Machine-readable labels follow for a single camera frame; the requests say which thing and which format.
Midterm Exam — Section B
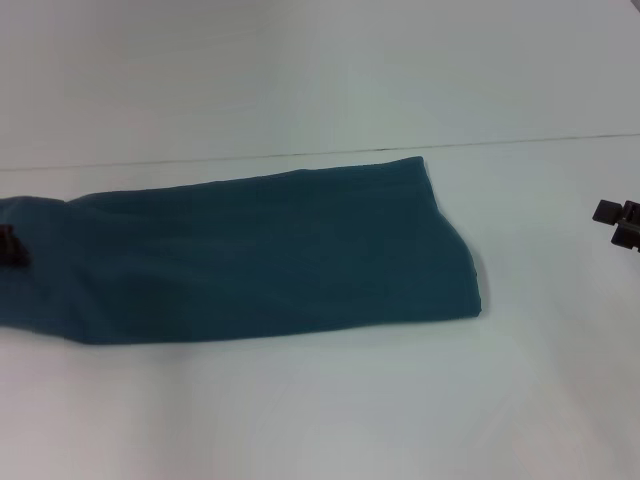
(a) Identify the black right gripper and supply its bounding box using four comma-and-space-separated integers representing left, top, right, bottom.
592, 198, 640, 250

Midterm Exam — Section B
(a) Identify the teal t-shirt with pink print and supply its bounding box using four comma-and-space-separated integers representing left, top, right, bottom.
0, 155, 484, 347

